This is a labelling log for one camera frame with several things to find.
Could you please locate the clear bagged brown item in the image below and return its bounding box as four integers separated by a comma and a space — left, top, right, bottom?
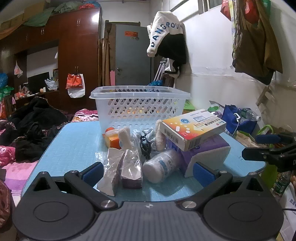
120, 149, 144, 189

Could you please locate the grey metal door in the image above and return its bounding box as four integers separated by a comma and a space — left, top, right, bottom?
115, 24, 154, 86

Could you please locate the white pill bottle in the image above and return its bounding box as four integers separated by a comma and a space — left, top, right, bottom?
142, 149, 184, 184

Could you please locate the white cloth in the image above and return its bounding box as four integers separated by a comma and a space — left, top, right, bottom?
118, 127, 135, 151

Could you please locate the green capped plastic bottle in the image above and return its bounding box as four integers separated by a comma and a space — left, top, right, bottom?
272, 171, 291, 198

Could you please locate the olive hanging bag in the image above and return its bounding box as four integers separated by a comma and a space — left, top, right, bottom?
232, 0, 284, 85

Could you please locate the brown wooden wardrobe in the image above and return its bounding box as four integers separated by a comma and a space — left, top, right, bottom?
0, 6, 102, 114

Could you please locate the blue shopping bag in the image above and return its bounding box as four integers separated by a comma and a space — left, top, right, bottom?
223, 104, 258, 140

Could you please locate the orange white plastic bag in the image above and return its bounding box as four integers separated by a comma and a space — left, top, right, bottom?
66, 73, 86, 99

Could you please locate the black hair clip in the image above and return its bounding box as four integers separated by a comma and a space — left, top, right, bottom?
139, 134, 151, 160

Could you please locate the black monitor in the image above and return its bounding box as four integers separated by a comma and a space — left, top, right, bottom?
27, 72, 50, 94

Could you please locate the clear plastic bottle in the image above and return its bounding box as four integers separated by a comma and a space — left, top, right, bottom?
240, 108, 262, 122

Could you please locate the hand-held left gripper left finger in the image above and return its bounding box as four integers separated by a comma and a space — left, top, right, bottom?
33, 162, 117, 212

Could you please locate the pink white hanging bag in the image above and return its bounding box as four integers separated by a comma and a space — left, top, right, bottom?
14, 61, 24, 78

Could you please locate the black clothes pile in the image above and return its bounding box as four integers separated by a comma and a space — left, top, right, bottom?
0, 96, 70, 163

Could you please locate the black hanging garment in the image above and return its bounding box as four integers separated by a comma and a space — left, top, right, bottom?
156, 32, 188, 78

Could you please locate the beige fuzzy sock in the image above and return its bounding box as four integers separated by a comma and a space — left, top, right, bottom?
154, 119, 167, 151

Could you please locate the white orange medicine box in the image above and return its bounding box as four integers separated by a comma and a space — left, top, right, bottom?
161, 109, 227, 152

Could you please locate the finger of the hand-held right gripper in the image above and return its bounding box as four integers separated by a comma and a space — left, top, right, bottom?
255, 133, 296, 145
242, 143, 296, 161

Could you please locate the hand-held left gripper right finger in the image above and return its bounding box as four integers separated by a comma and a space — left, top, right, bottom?
176, 162, 271, 212

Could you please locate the white lettered hoodie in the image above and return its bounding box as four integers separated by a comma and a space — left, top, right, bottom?
146, 10, 186, 57

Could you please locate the clear bagged white item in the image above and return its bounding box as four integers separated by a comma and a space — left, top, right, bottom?
95, 148, 125, 197

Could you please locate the purple tissue pack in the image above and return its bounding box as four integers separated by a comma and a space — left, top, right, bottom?
166, 134, 232, 178

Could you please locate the small orange box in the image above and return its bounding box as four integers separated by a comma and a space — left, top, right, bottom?
105, 127, 122, 149

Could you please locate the green cloth bundle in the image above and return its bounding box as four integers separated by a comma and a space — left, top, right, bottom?
23, 2, 78, 26

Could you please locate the clear plastic lattice basket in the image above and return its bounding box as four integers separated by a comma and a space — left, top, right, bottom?
89, 86, 191, 137

